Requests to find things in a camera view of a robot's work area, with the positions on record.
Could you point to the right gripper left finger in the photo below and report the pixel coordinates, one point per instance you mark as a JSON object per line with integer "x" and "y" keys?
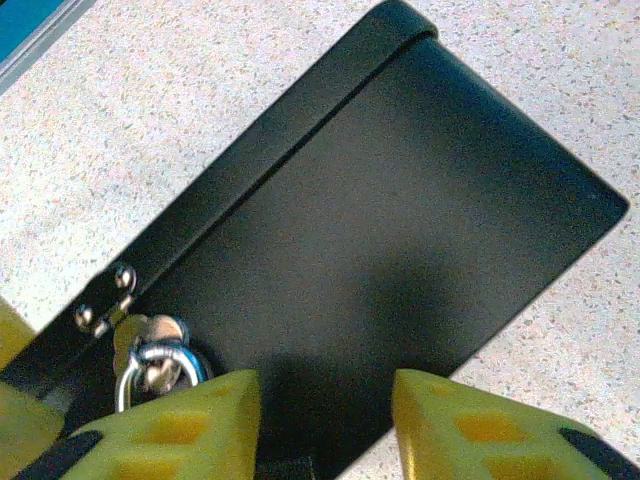
{"x": 175, "y": 440}

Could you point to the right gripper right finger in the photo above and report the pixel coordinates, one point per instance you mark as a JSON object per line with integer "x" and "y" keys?
{"x": 475, "y": 440}

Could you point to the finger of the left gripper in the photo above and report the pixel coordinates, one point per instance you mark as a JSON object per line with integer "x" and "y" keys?
{"x": 25, "y": 430}
{"x": 11, "y": 332}

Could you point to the starry night patterned box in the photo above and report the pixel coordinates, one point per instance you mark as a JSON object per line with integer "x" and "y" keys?
{"x": 375, "y": 225}

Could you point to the grey aluminium table rail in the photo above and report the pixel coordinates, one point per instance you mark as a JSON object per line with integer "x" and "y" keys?
{"x": 42, "y": 40}

